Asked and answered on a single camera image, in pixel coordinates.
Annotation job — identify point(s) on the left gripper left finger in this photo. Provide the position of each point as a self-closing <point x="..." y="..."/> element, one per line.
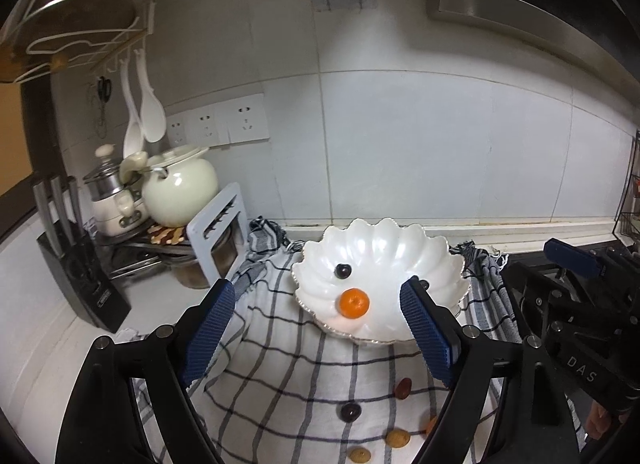
<point x="214" y="315"/>

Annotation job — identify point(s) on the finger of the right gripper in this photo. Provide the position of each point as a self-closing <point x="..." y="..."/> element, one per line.
<point x="572" y="258"/>

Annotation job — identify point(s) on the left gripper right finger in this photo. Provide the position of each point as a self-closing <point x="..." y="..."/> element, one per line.
<point x="433" y="327"/>

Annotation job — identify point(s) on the red jujube date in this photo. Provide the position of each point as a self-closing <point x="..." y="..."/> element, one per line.
<point x="403" y="388"/>

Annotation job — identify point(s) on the orange mandarin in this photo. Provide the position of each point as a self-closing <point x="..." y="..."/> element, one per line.
<point x="430" y="425"/>
<point x="353" y="303"/>

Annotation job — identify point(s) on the dark purple grape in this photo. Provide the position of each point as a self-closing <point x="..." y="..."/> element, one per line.
<point x="350" y="412"/>

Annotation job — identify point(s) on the person's right hand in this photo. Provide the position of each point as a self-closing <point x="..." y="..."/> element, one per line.
<point x="599" y="421"/>

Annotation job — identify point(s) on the checkered grey white cloth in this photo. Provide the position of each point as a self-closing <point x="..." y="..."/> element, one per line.
<point x="272" y="392"/>

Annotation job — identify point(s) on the white scalloped bowl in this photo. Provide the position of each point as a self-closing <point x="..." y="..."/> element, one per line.
<point x="383" y="256"/>

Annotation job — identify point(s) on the cream ceramic pot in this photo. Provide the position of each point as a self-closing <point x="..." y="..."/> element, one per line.
<point x="178" y="184"/>

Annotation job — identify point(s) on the white steel steamer pot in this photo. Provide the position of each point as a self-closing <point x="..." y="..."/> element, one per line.
<point x="117" y="206"/>

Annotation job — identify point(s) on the black knife block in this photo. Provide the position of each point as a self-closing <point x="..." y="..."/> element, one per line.
<point x="68" y="251"/>

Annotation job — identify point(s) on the white ladle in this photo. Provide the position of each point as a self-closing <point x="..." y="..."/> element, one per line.
<point x="134" y="141"/>

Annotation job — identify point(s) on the white rice spoon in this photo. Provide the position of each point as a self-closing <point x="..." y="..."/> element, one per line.
<point x="152" y="113"/>

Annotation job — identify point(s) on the black wire spice rack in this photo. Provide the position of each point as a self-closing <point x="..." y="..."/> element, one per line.
<point x="626" y="225"/>

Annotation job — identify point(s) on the white wall socket strip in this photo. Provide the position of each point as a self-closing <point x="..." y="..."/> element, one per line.
<point x="234" y="121"/>

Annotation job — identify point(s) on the wall mounted lid rack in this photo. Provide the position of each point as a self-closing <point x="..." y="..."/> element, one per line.
<point x="41" y="37"/>

